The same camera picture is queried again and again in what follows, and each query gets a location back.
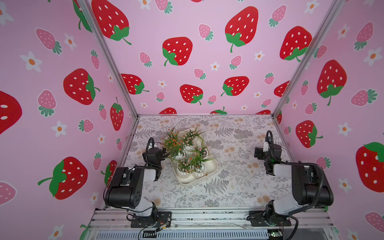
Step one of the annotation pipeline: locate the white rectangular storage tray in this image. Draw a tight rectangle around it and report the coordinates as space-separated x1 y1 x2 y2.
163 128 218 187

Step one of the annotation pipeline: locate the orange flower potted plant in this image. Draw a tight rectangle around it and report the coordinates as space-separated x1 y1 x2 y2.
163 128 185 160

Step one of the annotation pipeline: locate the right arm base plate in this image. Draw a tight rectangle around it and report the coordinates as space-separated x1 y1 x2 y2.
246 210 292 227

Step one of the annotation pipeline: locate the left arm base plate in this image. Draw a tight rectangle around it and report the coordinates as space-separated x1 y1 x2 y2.
130 210 172 228

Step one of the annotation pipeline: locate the pink potted plant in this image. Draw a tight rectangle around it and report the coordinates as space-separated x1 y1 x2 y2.
176 159 193 179

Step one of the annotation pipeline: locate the aluminium front rail frame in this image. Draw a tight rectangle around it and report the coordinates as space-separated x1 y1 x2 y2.
82 207 341 240

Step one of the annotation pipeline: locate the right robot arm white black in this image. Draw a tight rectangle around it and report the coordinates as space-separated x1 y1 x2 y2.
248 142 334 226

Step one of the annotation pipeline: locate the pink flower plant pot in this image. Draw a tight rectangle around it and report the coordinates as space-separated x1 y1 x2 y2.
182 128 204 153

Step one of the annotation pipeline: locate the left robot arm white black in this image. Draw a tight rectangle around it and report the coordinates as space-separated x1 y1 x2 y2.
104 147 168 217

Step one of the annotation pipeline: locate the grass potted plant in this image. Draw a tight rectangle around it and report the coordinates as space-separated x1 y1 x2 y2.
191 156 214 178

